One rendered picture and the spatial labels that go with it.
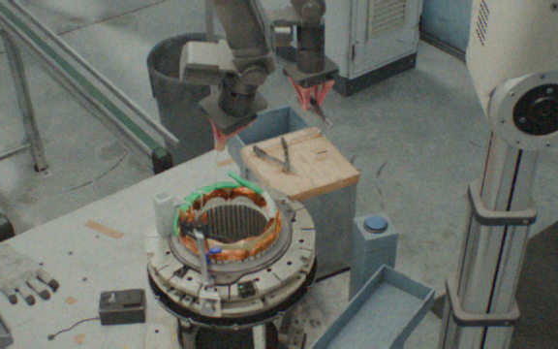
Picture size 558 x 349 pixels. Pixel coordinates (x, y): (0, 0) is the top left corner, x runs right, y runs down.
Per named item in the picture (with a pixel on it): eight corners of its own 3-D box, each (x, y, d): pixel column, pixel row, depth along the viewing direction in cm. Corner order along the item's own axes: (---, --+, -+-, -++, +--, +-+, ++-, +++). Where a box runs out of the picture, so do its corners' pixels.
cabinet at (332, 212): (245, 243, 195) (241, 157, 179) (313, 220, 201) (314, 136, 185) (281, 296, 181) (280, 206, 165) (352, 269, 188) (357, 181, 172)
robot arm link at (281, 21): (321, 4, 149) (319, -20, 155) (259, 6, 149) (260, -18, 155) (320, 56, 158) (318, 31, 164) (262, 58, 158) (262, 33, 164)
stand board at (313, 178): (240, 157, 179) (239, 148, 178) (315, 135, 186) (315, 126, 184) (280, 207, 165) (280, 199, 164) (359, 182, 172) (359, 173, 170)
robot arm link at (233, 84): (268, 72, 121) (266, 44, 124) (224, 67, 119) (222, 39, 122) (259, 101, 126) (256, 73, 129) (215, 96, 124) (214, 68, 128)
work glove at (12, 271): (-24, 256, 192) (-27, 249, 191) (22, 236, 198) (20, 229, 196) (15, 316, 177) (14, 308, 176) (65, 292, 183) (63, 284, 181)
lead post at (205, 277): (204, 289, 139) (200, 239, 132) (200, 279, 141) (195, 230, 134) (214, 286, 140) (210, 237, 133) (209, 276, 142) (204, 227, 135)
